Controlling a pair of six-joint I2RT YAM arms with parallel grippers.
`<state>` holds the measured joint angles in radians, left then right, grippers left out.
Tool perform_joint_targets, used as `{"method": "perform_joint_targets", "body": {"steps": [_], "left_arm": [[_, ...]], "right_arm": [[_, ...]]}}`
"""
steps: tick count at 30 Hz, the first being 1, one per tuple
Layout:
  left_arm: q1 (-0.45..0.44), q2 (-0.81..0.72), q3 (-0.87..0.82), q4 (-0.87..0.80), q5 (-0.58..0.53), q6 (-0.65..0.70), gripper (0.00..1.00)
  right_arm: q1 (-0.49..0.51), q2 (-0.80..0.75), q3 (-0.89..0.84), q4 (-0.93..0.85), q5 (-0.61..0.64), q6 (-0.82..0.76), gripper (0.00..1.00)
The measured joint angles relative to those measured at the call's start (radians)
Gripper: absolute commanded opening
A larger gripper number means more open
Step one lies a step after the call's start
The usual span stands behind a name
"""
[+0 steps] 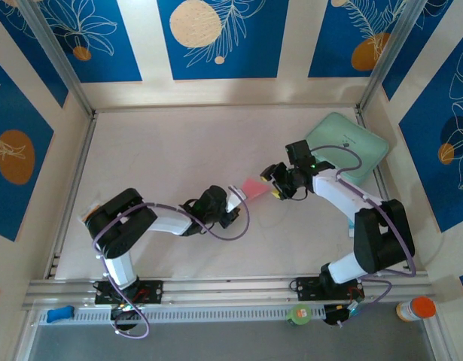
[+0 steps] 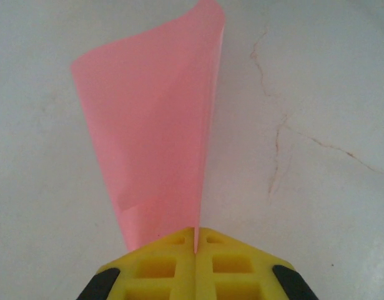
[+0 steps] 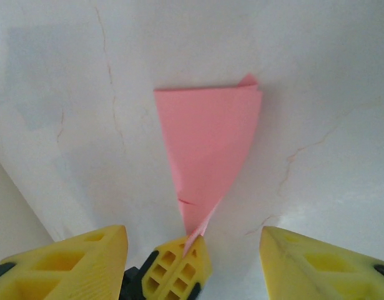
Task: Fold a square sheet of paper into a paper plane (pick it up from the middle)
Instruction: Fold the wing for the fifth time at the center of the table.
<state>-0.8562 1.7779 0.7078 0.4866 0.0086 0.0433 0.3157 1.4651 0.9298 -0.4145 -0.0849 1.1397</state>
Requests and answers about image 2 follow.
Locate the pink paper sheet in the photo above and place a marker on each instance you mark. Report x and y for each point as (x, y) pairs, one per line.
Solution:
(154, 125)

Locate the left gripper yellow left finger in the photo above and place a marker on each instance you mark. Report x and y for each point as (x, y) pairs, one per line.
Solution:
(154, 268)

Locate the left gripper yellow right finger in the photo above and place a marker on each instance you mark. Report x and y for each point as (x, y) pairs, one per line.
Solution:
(238, 268)

